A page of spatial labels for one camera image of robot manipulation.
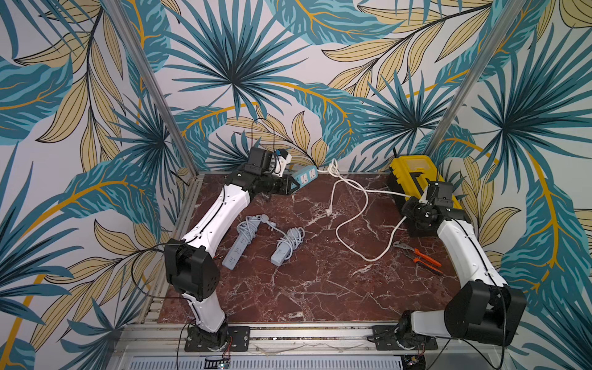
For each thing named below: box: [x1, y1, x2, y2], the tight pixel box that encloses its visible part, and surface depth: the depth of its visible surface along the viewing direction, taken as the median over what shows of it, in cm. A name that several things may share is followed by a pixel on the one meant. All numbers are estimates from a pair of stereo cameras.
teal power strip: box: [290, 164, 319, 189], surface depth 84 cm
